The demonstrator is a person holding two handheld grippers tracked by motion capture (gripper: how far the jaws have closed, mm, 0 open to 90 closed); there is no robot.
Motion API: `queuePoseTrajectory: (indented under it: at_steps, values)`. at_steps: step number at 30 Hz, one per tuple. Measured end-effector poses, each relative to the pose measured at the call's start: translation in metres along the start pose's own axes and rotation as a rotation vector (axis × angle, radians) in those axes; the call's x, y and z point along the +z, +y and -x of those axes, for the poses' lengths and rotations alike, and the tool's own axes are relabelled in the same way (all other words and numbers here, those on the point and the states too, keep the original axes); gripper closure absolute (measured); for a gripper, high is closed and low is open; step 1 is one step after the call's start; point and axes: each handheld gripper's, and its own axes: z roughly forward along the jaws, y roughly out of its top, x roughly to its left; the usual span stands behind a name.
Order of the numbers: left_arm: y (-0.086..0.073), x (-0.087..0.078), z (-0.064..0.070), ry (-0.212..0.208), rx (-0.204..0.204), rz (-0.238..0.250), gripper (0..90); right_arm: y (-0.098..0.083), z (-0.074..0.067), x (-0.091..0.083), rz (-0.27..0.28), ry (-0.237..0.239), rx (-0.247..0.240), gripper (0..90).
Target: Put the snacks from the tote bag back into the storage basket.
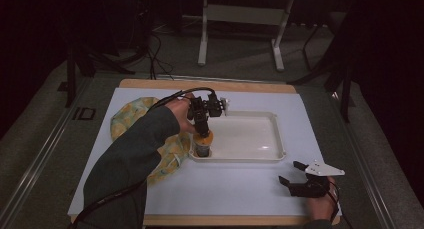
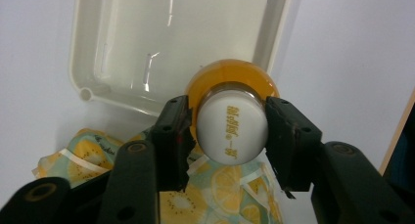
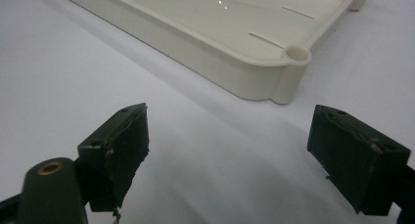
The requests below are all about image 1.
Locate white plastic tray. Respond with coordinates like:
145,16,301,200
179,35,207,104
188,110,287,164

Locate metal floor rail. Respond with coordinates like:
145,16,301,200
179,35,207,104
0,77,93,229
329,91,399,229

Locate yellow patterned cloth bag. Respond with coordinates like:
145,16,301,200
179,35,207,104
110,96,193,185

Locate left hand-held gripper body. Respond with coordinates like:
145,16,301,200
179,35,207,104
187,92,231,124

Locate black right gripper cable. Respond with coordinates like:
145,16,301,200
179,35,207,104
327,180,355,229

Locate person's left hand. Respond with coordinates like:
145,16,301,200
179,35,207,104
165,92,198,135

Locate white table mat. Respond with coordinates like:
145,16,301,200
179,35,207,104
67,87,342,218

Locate black floor cables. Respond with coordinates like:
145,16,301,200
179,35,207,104
143,30,175,81

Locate person's right hand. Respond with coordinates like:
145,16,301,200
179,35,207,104
305,176,340,222

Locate black metal stand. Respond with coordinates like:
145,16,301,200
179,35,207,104
63,35,136,109
287,20,357,124

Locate jar with orange lid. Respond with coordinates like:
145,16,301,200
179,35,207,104
193,130,214,159

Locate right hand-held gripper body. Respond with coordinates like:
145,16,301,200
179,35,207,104
288,160,346,199

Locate white metal stand frame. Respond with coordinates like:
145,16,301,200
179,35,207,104
197,0,296,72

